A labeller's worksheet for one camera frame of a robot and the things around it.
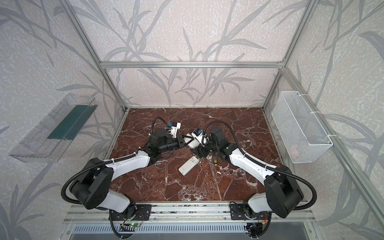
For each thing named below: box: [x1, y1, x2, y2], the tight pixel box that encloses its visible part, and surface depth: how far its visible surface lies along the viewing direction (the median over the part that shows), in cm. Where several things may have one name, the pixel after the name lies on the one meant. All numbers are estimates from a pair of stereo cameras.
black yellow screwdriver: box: [212, 156, 218, 167], surface depth 91 cm
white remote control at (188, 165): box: [178, 155, 200, 176], surface depth 91 cm
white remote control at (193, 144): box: [183, 133, 201, 149], surface depth 81 cm
